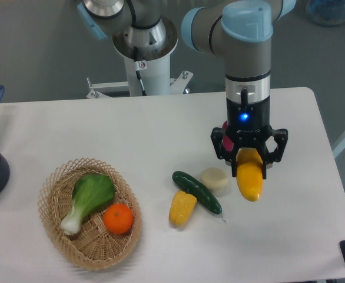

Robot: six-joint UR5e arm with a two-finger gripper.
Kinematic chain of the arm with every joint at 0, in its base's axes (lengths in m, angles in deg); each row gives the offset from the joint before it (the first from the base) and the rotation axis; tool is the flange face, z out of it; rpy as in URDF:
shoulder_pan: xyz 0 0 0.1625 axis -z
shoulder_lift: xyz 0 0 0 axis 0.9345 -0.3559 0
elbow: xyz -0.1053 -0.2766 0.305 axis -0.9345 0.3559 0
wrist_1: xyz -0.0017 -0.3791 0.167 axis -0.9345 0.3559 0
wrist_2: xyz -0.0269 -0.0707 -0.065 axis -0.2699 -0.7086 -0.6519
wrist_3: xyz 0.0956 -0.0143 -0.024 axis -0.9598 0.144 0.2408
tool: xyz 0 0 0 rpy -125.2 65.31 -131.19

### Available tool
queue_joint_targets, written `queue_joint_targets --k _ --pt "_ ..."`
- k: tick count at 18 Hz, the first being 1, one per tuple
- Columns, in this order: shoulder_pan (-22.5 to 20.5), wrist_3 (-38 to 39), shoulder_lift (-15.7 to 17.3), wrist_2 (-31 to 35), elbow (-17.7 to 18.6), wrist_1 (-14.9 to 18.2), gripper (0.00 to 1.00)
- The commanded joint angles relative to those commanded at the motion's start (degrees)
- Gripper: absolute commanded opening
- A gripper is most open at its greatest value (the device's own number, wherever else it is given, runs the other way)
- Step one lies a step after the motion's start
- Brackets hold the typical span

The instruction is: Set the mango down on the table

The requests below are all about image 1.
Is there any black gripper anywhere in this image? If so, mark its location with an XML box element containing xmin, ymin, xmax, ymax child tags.
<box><xmin>211</xmin><ymin>97</ymin><xmax>288</xmax><ymax>180</ymax></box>

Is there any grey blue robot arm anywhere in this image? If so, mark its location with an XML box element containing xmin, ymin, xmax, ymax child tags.
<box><xmin>77</xmin><ymin>1</ymin><xmax>296</xmax><ymax>175</ymax></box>

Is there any red fruit behind gripper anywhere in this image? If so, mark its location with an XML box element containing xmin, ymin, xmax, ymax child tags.
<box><xmin>222</xmin><ymin>121</ymin><xmax>234</xmax><ymax>152</ymax></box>

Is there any cream round cake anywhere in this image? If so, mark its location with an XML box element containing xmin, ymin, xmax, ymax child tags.
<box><xmin>200</xmin><ymin>167</ymin><xmax>229</xmax><ymax>190</ymax></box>

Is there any dark green cucumber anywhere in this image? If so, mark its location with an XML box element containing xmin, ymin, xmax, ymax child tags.
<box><xmin>172</xmin><ymin>171</ymin><xmax>223</xmax><ymax>218</ymax></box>

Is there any yellow bell pepper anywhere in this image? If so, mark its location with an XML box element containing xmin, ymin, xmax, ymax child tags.
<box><xmin>169</xmin><ymin>191</ymin><xmax>197</xmax><ymax>226</ymax></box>

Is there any orange fruit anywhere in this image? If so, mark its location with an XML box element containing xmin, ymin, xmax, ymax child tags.
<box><xmin>103</xmin><ymin>203</ymin><xmax>134</xmax><ymax>235</ymax></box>

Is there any green bok choy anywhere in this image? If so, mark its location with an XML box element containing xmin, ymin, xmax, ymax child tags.
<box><xmin>60</xmin><ymin>173</ymin><xmax>115</xmax><ymax>236</ymax></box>

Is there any clear jar with blue contents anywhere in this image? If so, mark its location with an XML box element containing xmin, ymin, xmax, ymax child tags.
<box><xmin>305</xmin><ymin>0</ymin><xmax>345</xmax><ymax>27</ymax></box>

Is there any woven wicker basket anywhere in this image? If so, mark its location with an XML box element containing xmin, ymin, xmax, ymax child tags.
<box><xmin>38</xmin><ymin>158</ymin><xmax>142</xmax><ymax>270</ymax></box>

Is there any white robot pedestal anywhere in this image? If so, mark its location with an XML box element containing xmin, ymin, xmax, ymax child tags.
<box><xmin>85</xmin><ymin>17</ymin><xmax>191</xmax><ymax>100</ymax></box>

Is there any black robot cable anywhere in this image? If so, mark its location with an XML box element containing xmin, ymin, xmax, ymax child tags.
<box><xmin>126</xmin><ymin>0</ymin><xmax>148</xmax><ymax>97</ymax></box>

